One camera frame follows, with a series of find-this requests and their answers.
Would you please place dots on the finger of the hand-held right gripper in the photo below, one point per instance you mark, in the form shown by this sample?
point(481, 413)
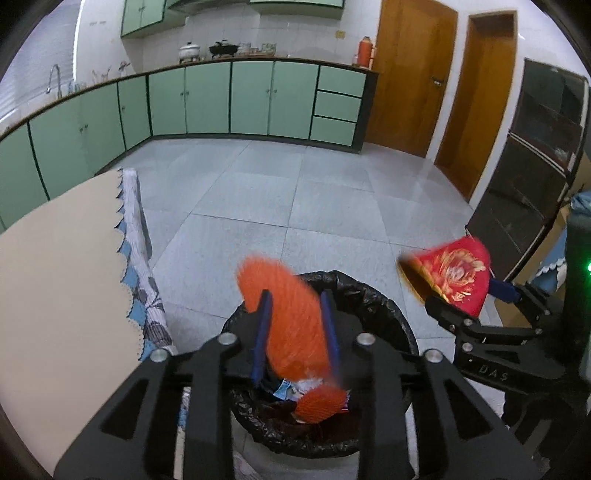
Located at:
point(503, 290)
point(448, 311)

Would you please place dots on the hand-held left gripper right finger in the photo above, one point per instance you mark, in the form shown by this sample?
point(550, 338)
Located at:
point(332, 344)

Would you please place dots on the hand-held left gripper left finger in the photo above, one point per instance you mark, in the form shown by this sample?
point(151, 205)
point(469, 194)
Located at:
point(260, 341)

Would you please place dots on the orange foam net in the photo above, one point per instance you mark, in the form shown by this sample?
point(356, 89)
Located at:
point(318, 404)
point(286, 314)

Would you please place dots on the red paper cup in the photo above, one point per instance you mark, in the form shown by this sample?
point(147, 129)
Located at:
point(452, 272)

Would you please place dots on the black-lined trash bin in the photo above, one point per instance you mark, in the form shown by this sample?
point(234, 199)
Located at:
point(369, 300)

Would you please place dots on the red plastic bag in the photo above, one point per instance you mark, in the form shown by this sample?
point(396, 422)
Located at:
point(277, 413)

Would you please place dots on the person's right hand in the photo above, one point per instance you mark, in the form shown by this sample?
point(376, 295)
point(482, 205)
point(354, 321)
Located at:
point(535, 415)

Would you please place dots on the blue white cloth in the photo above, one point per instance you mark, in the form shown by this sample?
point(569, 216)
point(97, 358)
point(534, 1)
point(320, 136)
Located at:
point(551, 267)

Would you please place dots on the black glass cabinet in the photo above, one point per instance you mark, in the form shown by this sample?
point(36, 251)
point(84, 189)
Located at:
point(531, 175)

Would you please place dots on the floral scalloped tablecloth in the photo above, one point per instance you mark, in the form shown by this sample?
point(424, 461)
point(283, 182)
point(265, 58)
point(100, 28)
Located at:
point(138, 240)

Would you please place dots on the plain wooden door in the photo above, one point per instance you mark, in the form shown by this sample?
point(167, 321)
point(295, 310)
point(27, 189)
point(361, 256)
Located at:
point(480, 106)

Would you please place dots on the beige tablecloth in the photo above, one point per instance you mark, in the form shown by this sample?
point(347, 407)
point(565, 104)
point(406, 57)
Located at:
point(60, 286)

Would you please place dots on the green lower cabinets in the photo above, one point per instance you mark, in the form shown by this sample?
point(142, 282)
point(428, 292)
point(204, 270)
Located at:
point(207, 97)

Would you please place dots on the green cabinets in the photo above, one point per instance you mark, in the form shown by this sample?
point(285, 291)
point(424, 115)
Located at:
point(143, 14)
point(207, 97)

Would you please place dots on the orange thermos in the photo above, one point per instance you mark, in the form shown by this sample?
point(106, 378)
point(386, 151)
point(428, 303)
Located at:
point(365, 51)

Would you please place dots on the black wok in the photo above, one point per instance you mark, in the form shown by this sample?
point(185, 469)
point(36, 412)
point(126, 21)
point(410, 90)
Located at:
point(224, 50)

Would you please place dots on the white cooking pot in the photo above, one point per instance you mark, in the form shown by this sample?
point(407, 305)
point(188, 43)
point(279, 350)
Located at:
point(189, 51)

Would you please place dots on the utensil holder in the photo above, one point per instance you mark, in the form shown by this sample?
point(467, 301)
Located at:
point(100, 76)

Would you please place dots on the chrome sink faucet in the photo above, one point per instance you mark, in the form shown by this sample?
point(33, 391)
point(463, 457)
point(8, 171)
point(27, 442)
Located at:
point(54, 76)

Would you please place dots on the green upper cabinets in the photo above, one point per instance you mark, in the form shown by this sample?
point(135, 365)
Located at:
point(143, 14)

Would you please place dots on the white window blind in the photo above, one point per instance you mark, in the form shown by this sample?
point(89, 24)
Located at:
point(41, 69)

